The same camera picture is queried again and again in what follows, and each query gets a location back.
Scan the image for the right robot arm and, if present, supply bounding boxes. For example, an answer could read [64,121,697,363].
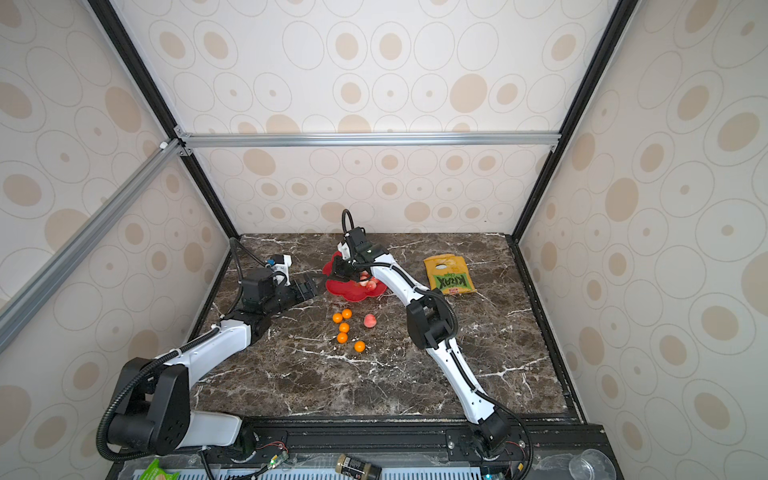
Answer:
[331,209,533,469]

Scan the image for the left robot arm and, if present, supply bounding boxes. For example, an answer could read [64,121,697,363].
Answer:
[95,237,326,462]

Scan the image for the red flower-shaped fruit bowl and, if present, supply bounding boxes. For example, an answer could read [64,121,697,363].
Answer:
[322,252,387,302]

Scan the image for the yellow green snack bag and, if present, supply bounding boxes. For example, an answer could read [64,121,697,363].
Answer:
[424,254,476,295]

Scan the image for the black battery with gold label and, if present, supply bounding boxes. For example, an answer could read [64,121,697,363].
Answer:
[335,454,382,480]

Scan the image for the green packet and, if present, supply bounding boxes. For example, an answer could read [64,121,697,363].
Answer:
[139,459,180,480]

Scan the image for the clear plastic cup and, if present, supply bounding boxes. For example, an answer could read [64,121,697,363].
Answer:
[568,449,617,480]

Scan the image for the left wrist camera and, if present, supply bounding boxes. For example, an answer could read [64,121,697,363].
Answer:
[240,255,292,303]

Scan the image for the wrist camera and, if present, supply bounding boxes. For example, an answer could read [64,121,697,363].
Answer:
[240,255,292,303]
[338,227,375,263]

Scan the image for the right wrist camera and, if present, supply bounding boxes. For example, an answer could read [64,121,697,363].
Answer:
[338,227,375,263]

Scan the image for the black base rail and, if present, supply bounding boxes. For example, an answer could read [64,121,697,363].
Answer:
[106,418,625,480]

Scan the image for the horizontal aluminium rail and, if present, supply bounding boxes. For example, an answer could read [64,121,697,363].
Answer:
[180,131,561,149]

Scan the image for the left diagonal aluminium rail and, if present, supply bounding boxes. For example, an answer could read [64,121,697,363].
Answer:
[1,139,182,350]

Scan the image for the left black corner post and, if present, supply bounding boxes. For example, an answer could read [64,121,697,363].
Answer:
[86,0,241,238]

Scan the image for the black corner post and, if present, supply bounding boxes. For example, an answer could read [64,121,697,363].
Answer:
[86,0,241,238]
[507,0,639,246]

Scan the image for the right black corner post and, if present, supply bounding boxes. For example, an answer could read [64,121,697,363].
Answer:
[507,0,639,246]

